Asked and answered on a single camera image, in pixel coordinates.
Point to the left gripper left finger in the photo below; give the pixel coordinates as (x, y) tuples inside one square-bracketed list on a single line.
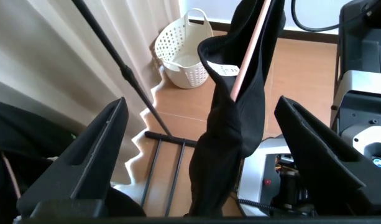
[(100, 161)]

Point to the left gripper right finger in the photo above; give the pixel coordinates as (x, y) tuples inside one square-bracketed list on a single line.
[(314, 168)]

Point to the black shorts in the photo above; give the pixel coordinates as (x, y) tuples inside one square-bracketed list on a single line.
[(22, 130)]

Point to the pink clothes hanger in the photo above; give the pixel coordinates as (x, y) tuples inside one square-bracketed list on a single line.
[(11, 177), (250, 53)]

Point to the black garment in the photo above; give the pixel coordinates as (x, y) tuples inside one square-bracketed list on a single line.
[(215, 161)]

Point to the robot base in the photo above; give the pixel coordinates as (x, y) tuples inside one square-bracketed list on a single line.
[(364, 84)]

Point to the black clothes rack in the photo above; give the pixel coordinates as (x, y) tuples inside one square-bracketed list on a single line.
[(126, 73)]

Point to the white laundry basket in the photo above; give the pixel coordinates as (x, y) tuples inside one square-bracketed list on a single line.
[(193, 77)]

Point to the beige curtain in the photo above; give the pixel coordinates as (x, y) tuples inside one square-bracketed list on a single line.
[(53, 46)]

